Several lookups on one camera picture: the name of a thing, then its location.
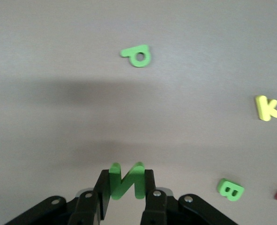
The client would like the green foam letter B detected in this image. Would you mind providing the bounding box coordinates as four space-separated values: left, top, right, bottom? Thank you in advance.
217 178 245 202

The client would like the yellow foam letter K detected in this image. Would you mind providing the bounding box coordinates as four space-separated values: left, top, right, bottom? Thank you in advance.
255 95 277 122

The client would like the green foam capital N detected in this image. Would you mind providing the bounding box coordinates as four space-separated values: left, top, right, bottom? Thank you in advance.
109 161 145 200

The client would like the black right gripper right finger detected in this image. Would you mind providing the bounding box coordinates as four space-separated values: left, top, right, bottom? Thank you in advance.
140 168 238 225

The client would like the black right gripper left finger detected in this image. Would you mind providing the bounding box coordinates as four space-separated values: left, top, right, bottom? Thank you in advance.
4 169 112 225

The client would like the green foam letter P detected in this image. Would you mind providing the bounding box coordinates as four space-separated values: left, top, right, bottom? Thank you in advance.
119 44 151 68

